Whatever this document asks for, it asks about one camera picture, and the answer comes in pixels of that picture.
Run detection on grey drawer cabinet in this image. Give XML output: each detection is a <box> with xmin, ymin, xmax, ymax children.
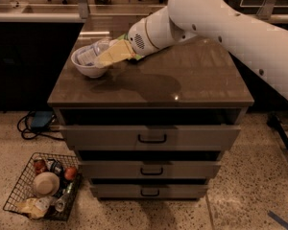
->
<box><xmin>47</xmin><ymin>14</ymin><xmax>254</xmax><ymax>200</ymax></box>

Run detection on white ceramic bowl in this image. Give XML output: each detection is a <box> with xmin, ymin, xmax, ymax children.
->
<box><xmin>71</xmin><ymin>47</ymin><xmax>108</xmax><ymax>79</ymax></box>

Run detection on red apple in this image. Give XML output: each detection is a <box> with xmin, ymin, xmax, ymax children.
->
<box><xmin>64</xmin><ymin>167</ymin><xmax>78</xmax><ymax>181</ymax></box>

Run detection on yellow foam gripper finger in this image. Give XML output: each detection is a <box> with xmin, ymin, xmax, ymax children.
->
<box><xmin>94</xmin><ymin>40</ymin><xmax>130</xmax><ymax>68</ymax></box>

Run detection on small dark can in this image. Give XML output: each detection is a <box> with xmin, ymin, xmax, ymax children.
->
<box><xmin>46</xmin><ymin>158</ymin><xmax>63</xmax><ymax>176</ymax></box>

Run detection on yellow chip bag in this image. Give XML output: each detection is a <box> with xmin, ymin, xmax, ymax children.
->
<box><xmin>15</xmin><ymin>197</ymin><xmax>52</xmax><ymax>219</ymax></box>

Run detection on black cable bundle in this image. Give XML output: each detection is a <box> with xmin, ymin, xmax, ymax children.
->
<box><xmin>16</xmin><ymin>110</ymin><xmax>65</xmax><ymax>142</ymax></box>

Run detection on clear glass bottle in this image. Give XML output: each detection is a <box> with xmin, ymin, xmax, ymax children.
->
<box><xmin>55</xmin><ymin>182</ymin><xmax>74</xmax><ymax>213</ymax></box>

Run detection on drawer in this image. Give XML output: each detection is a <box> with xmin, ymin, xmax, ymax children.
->
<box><xmin>60</xmin><ymin>125</ymin><xmax>240</xmax><ymax>151</ymax></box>
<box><xmin>90</xmin><ymin>184</ymin><xmax>208</xmax><ymax>199</ymax></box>
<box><xmin>80</xmin><ymin>161</ymin><xmax>221</xmax><ymax>179</ymax></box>

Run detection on black stand frame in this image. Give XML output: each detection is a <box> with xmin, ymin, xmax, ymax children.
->
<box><xmin>267</xmin><ymin>110</ymin><xmax>288</xmax><ymax>179</ymax></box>

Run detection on bottom drawer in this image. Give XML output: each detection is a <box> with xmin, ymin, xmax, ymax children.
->
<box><xmin>90</xmin><ymin>184</ymin><xmax>208</xmax><ymax>199</ymax></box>

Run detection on blue power box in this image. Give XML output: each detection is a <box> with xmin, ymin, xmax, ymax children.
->
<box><xmin>31</xmin><ymin>111</ymin><xmax>53</xmax><ymax>130</ymax></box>

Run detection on black wire basket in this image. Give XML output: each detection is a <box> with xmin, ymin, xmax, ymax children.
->
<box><xmin>3</xmin><ymin>152</ymin><xmax>82</xmax><ymax>221</ymax></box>

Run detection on green snack bag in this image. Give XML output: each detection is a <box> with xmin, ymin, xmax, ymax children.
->
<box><xmin>116</xmin><ymin>34</ymin><xmax>144</xmax><ymax>60</ymax></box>

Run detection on red jar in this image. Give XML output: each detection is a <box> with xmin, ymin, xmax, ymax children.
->
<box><xmin>34</xmin><ymin>159</ymin><xmax>48</xmax><ymax>175</ymax></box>

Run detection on middle drawer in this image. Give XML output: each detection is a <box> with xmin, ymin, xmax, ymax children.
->
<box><xmin>80</xmin><ymin>161</ymin><xmax>221</xmax><ymax>179</ymax></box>

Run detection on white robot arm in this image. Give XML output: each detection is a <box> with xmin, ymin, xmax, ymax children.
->
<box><xmin>94</xmin><ymin>0</ymin><xmax>288</xmax><ymax>101</ymax></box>

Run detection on tan round lid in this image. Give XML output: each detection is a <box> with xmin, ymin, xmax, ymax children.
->
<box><xmin>33</xmin><ymin>172</ymin><xmax>60</xmax><ymax>197</ymax></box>

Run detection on clear blue plastic bottle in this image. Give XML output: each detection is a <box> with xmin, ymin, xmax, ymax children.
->
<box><xmin>76</xmin><ymin>38</ymin><xmax>117</xmax><ymax>66</ymax></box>

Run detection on top drawer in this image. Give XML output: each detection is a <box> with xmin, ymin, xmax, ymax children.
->
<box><xmin>60</xmin><ymin>125</ymin><xmax>240</xmax><ymax>151</ymax></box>

